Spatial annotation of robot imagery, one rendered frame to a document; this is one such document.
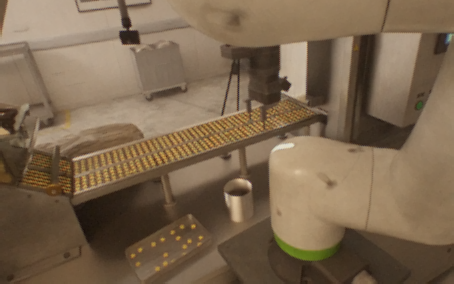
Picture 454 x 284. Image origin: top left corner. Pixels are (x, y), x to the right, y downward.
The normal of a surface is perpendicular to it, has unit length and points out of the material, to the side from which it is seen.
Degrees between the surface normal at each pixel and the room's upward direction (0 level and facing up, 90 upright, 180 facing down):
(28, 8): 90
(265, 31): 138
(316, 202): 88
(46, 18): 90
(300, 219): 90
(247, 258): 0
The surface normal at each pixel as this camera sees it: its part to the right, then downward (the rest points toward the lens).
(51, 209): 0.43, 0.38
